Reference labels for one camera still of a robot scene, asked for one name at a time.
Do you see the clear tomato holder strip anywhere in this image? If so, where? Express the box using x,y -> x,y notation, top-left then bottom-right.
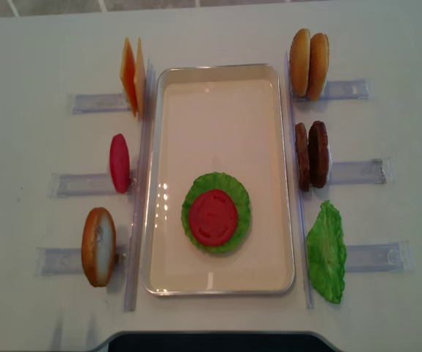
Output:
48,173 -> 118,198

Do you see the clear right long rail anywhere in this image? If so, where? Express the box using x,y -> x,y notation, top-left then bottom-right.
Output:
284,51 -> 313,309

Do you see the upright bun inner right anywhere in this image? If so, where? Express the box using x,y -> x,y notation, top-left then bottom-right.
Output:
288,29 -> 310,96

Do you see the brown meat patty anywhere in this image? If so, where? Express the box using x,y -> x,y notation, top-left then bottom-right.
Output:
308,121 -> 330,188
295,122 -> 310,191

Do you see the dark base bottom edge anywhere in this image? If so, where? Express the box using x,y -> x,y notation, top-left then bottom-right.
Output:
108,332 -> 333,352

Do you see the tomato slice on tray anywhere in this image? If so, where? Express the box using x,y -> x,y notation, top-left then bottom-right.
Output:
189,189 -> 239,247

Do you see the clear left long rail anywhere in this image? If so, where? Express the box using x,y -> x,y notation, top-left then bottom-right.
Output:
123,60 -> 156,312

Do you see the upright green lettuce leaf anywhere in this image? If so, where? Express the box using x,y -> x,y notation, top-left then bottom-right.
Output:
306,200 -> 347,304

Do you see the clear bun holder strip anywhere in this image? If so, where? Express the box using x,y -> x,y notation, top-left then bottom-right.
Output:
36,246 -> 127,276
291,77 -> 375,103

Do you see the clear cheese holder strip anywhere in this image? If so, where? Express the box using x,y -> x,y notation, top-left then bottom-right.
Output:
68,93 -> 131,114

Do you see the clear long rail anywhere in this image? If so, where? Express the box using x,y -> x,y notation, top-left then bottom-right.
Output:
123,60 -> 156,312
284,51 -> 313,309

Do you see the clear lettuce holder strip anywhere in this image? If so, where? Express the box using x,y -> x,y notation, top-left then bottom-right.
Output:
346,241 -> 412,273

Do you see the upright red tomato slice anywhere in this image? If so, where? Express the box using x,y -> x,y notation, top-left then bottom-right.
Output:
109,133 -> 130,194

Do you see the upright bun far right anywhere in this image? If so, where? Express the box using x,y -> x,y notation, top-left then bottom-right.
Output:
306,33 -> 330,101

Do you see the clear left bun holder strip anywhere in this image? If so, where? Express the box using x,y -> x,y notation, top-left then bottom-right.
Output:
36,246 -> 127,276

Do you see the orange cheese slice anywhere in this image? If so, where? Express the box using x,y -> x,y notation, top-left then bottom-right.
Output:
120,38 -> 138,116

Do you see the clear right bun holder strip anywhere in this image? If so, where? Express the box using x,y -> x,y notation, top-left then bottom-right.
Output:
291,77 -> 375,103

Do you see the upright bun half left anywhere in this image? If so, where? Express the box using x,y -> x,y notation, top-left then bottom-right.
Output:
81,207 -> 116,287

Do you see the clear patty holder strip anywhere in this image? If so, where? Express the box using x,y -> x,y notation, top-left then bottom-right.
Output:
327,158 -> 394,186

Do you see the white rectangular tray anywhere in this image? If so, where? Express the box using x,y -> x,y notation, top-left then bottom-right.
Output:
141,64 -> 295,296

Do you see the lettuce leaf on tray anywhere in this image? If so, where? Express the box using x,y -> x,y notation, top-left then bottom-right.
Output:
181,172 -> 251,254

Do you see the pale yellow cheese slice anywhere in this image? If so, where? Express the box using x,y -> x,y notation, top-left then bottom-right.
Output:
134,37 -> 146,119

